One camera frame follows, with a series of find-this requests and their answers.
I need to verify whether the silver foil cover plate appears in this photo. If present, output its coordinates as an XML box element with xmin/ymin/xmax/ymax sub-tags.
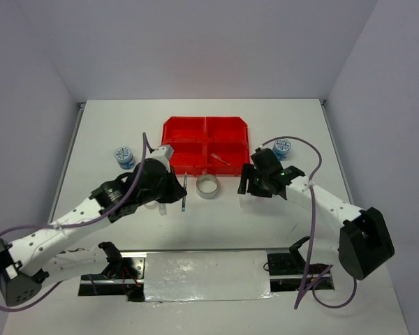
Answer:
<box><xmin>144</xmin><ymin>251</ymin><xmax>273</xmax><ymax>302</ymax></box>

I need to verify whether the blue patterned tape roll left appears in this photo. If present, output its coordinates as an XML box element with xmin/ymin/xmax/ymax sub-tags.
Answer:
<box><xmin>115</xmin><ymin>146</ymin><xmax>135</xmax><ymax>170</ymax></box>

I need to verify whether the red four-compartment bin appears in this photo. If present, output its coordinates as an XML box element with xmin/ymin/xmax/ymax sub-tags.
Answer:
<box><xmin>161</xmin><ymin>117</ymin><xmax>250</xmax><ymax>177</ymax></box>

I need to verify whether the blue pen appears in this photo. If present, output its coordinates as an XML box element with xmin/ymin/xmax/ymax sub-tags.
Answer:
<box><xmin>180</xmin><ymin>172</ymin><xmax>189</xmax><ymax>214</ymax></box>

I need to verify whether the red pen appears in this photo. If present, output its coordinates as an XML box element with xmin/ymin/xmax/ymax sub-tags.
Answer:
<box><xmin>210</xmin><ymin>153</ymin><xmax>230</xmax><ymax>165</ymax></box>

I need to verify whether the small clear tape roll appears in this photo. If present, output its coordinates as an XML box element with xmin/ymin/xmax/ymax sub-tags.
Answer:
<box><xmin>144</xmin><ymin>201</ymin><xmax>158</xmax><ymax>209</ymax></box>

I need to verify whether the large grey tape roll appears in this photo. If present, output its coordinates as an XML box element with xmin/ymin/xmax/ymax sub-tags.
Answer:
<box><xmin>196</xmin><ymin>174</ymin><xmax>220</xmax><ymax>200</ymax></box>

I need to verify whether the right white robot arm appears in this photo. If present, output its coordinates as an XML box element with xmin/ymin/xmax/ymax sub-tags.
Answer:
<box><xmin>237</xmin><ymin>149</ymin><xmax>395</xmax><ymax>281</ymax></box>

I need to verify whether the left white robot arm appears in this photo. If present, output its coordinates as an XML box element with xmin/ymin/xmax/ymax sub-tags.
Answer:
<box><xmin>0</xmin><ymin>158</ymin><xmax>186</xmax><ymax>312</ymax></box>

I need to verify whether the orange cap highlighter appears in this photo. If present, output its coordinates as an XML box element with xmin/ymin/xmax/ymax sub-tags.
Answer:
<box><xmin>158</xmin><ymin>203</ymin><xmax>168</xmax><ymax>216</ymax></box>

